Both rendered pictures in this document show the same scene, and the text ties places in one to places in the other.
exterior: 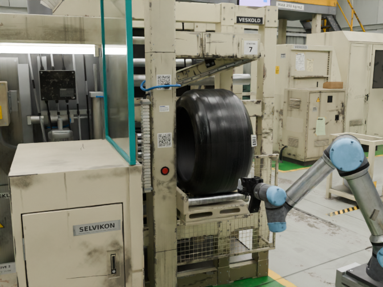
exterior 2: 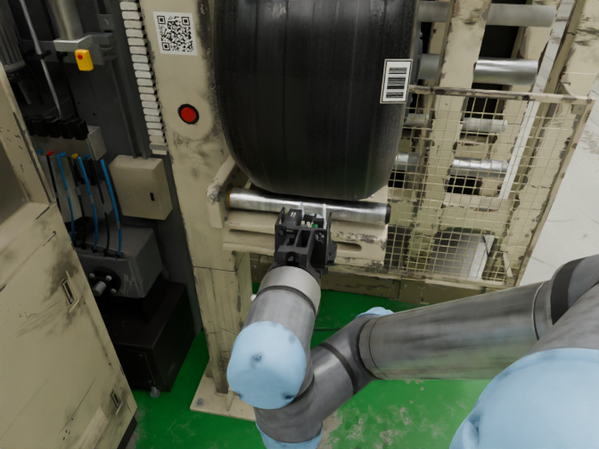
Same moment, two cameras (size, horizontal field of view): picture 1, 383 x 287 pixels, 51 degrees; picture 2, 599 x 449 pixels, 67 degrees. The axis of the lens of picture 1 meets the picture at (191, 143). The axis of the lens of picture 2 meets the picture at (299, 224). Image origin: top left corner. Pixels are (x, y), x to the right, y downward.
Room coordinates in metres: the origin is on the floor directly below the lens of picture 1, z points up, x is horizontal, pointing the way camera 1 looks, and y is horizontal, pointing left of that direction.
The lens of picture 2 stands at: (1.35, -0.51, 1.46)
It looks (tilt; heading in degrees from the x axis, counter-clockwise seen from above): 38 degrees down; 30
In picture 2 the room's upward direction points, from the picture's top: straight up
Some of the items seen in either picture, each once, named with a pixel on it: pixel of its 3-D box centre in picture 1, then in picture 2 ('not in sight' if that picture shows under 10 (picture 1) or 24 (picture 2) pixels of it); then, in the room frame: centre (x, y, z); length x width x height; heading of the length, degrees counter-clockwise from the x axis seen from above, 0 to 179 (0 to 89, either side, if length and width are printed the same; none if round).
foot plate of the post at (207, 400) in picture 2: not in sight; (238, 379); (2.07, 0.16, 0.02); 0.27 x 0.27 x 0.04; 20
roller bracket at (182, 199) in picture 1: (174, 194); (242, 164); (2.11, 0.09, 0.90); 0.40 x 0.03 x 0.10; 20
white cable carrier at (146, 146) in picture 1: (146, 146); (144, 42); (2.01, 0.23, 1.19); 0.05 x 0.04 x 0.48; 20
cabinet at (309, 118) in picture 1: (313, 124); not in sight; (6.87, -2.10, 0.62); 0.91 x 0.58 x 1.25; 120
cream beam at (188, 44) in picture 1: (206, 46); not in sight; (2.49, -0.09, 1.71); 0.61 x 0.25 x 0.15; 110
